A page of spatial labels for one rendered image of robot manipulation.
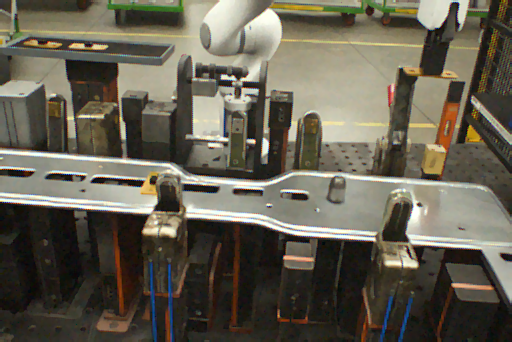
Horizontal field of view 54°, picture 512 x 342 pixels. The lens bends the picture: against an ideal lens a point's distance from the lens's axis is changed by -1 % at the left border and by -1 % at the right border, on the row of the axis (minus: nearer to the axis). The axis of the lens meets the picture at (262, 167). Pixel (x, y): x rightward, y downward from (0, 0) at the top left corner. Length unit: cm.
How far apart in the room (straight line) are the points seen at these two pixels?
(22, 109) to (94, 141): 16
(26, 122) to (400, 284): 80
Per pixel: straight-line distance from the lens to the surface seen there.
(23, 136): 117
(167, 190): 79
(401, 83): 104
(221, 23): 135
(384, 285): 76
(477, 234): 94
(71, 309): 116
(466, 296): 83
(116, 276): 105
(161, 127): 109
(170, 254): 77
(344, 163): 178
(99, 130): 109
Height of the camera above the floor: 147
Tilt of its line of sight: 27 degrees down
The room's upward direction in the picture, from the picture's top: 4 degrees clockwise
